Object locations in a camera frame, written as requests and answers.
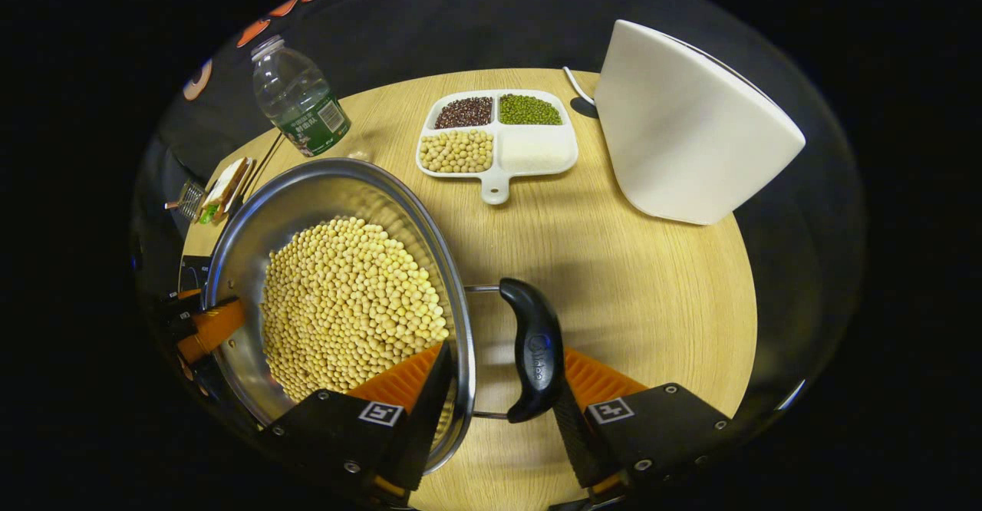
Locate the white appliance cable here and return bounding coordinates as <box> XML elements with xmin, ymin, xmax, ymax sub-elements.
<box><xmin>562</xmin><ymin>66</ymin><xmax>598</xmax><ymax>107</ymax></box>

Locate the pile of soybeans in pot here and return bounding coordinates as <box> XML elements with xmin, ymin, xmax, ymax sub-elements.
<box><xmin>261</xmin><ymin>216</ymin><xmax>450</xmax><ymax>404</ymax></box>

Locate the black power cable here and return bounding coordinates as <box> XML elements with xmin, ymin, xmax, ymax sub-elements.
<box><xmin>244</xmin><ymin>134</ymin><xmax>283</xmax><ymax>199</ymax></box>

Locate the portion of red beans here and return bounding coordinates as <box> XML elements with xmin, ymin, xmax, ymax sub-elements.
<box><xmin>434</xmin><ymin>97</ymin><xmax>494</xmax><ymax>130</ymax></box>

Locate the clear plastic water bottle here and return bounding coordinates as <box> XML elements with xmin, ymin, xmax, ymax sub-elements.
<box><xmin>252</xmin><ymin>34</ymin><xmax>352</xmax><ymax>159</ymax></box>

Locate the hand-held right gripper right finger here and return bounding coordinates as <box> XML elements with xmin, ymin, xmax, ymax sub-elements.
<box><xmin>551</xmin><ymin>346</ymin><xmax>737</xmax><ymax>498</ymax></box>

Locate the small portion of soybeans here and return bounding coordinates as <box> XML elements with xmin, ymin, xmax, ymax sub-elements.
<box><xmin>420</xmin><ymin>129</ymin><xmax>495</xmax><ymax>173</ymax></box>

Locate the white divided plate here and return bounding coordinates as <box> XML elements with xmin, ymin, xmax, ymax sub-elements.
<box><xmin>415</xmin><ymin>89</ymin><xmax>579</xmax><ymax>206</ymax></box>

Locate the portion of white rice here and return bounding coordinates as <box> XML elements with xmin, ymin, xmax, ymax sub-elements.
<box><xmin>500</xmin><ymin>129</ymin><xmax>572</xmax><ymax>173</ymax></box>

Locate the sandwich on white plate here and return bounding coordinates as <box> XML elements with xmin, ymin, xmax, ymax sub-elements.
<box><xmin>198</xmin><ymin>157</ymin><xmax>255</xmax><ymax>226</ymax></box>

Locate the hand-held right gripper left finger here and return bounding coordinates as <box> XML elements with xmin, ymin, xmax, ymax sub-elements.
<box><xmin>257</xmin><ymin>341</ymin><xmax>455</xmax><ymax>508</ymax></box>

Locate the portion of green mung beans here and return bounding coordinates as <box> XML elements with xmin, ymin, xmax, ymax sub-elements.
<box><xmin>499</xmin><ymin>94</ymin><xmax>562</xmax><ymax>126</ymax></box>

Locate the black induction cooktop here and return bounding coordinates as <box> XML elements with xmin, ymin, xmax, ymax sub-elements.
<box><xmin>178</xmin><ymin>255</ymin><xmax>212</xmax><ymax>295</ymax></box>

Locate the white box-shaped appliance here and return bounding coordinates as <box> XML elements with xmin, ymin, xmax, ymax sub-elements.
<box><xmin>595</xmin><ymin>20</ymin><xmax>806</xmax><ymax>226</ymax></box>

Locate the stainless steel pot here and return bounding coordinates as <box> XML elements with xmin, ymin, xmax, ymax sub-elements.
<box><xmin>201</xmin><ymin>158</ymin><xmax>567</xmax><ymax>475</ymax></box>

